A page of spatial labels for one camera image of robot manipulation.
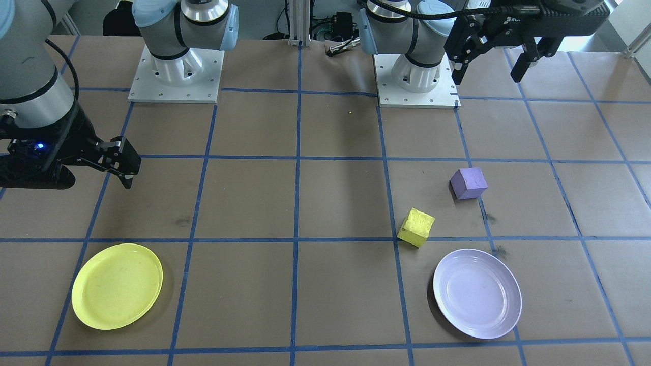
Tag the purple foam block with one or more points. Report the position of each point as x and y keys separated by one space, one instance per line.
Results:
x=468 y=184

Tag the yellow foam block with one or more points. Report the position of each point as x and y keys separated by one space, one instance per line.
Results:
x=417 y=227

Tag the aluminium profile bar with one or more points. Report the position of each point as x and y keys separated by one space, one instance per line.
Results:
x=640 y=47

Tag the silver metal cylinder tool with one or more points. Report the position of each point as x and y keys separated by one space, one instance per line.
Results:
x=346 y=47

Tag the small black electronic box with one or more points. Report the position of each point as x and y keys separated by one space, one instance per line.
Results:
x=342 y=23

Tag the yellow plate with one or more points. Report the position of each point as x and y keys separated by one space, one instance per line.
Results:
x=117 y=287

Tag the black rounded object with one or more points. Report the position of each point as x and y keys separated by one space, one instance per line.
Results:
x=122 y=20

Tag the purple plate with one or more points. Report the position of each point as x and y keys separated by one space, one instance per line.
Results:
x=478 y=295

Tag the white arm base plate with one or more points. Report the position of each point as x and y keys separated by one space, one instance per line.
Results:
x=391 y=97
x=152 y=91

